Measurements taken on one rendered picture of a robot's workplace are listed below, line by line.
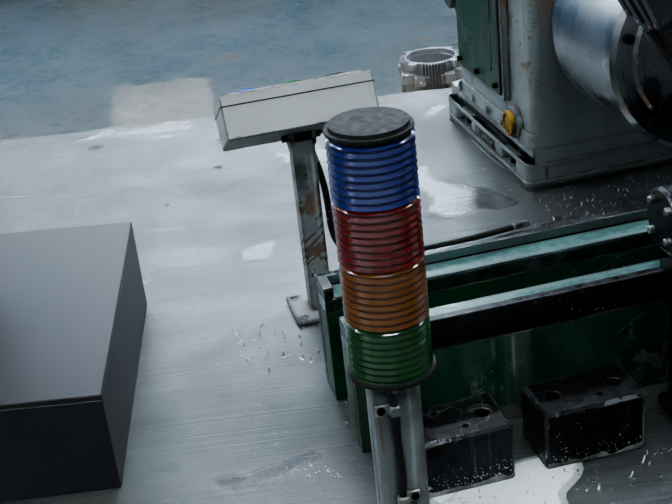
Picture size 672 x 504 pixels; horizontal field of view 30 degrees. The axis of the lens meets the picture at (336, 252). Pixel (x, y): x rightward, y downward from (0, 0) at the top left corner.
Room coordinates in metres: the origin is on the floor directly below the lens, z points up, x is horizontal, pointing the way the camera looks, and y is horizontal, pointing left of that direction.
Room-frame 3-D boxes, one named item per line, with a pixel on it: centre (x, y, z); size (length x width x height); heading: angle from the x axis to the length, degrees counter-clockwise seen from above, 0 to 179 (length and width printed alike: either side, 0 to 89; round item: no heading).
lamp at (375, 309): (0.77, -0.03, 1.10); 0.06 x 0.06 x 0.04
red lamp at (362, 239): (0.77, -0.03, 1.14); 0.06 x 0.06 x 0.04
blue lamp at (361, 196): (0.77, -0.03, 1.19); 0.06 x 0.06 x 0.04
